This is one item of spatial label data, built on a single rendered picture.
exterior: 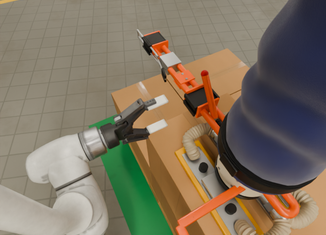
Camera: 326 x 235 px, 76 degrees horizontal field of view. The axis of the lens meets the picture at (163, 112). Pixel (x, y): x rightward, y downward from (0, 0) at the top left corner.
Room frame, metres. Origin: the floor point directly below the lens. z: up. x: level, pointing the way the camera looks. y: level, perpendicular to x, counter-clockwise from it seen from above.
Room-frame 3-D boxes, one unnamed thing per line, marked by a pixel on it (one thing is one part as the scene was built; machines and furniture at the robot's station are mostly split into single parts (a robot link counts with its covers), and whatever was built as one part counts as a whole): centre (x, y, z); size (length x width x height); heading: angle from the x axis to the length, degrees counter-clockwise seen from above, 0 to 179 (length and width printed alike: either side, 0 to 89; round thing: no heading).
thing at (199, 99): (0.45, -0.13, 1.07); 0.10 x 0.08 x 0.06; 118
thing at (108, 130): (0.32, 0.14, 1.07); 0.09 x 0.07 x 0.08; 118
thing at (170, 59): (0.64, -0.03, 1.07); 0.07 x 0.07 x 0.04; 28
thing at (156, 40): (0.76, 0.03, 1.07); 0.08 x 0.07 x 0.05; 28
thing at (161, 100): (0.38, 0.02, 1.14); 0.07 x 0.03 x 0.01; 118
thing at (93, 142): (0.29, 0.20, 1.07); 0.09 x 0.06 x 0.09; 28
